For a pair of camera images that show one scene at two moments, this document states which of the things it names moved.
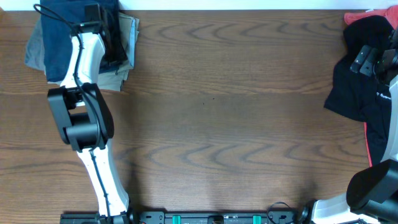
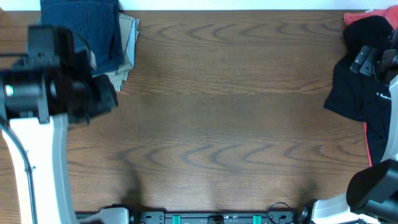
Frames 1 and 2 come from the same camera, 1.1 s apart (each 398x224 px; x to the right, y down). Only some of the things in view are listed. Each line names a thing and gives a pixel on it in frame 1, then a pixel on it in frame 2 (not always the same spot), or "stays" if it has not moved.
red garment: (391, 14) stays
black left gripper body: (119, 51) to (91, 100)
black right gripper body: (369, 58) stays
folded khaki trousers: (129, 27) stays
